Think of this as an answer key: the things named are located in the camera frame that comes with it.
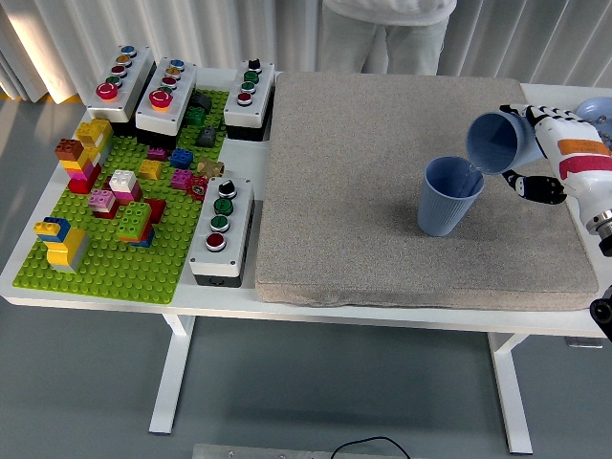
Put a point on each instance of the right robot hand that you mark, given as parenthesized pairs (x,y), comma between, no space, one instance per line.
(583,162)

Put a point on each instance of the blue ribbed plastic cup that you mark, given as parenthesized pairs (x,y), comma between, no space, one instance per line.
(442,215)
(492,138)

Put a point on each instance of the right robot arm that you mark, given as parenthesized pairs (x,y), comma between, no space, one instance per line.
(602,225)

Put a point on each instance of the blue plate with metal nuts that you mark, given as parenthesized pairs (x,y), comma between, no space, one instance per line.
(600,105)

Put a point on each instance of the grey-brown fabric mat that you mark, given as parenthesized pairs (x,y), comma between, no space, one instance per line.
(358,191)

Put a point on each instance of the white table leg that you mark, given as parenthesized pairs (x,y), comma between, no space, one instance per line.
(509,392)
(172,373)

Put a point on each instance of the person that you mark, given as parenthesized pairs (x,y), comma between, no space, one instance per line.
(349,43)

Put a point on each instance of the four-button white control box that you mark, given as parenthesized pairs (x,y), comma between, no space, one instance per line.
(255,102)
(239,225)

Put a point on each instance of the brass pipe fitting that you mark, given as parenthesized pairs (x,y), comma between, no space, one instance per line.
(210,168)

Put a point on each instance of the grey building brick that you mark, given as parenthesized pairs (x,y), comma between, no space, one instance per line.
(206,137)

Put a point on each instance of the dark grey curved part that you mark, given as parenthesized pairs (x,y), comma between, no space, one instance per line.
(203,101)

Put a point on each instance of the red valve handwheel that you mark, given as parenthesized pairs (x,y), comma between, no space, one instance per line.
(197,187)

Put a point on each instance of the white pleated curtain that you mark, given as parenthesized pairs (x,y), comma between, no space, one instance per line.
(215,33)

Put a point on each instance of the dark green building brick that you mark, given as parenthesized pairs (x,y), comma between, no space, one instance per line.
(195,117)

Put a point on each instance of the blue building brick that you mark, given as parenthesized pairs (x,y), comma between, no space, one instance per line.
(181,159)

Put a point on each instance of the five-button white control box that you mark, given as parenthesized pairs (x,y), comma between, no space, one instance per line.
(126,91)
(179,95)

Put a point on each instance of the small magenta building brick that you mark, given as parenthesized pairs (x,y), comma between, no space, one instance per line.
(157,154)

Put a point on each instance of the red building brick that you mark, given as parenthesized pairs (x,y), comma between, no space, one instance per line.
(157,210)

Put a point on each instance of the yellow building brick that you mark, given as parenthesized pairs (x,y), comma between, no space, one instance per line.
(150,169)

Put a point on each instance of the green orange blue brick stack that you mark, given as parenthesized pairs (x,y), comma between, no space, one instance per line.
(134,220)

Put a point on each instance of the pink white red brick stack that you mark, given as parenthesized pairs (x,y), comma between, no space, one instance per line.
(102,201)

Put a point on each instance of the green studded building baseplate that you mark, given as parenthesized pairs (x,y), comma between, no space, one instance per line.
(110,272)

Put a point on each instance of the yellow white brick stack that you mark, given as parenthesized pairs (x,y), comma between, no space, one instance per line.
(93,131)

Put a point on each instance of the brown yellow red brick tower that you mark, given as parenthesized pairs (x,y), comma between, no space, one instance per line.
(81,174)

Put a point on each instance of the blue yellow grey brick stack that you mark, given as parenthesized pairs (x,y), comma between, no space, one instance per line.
(67,248)

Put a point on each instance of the grey under-table bracket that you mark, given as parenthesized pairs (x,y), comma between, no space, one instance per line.
(584,343)

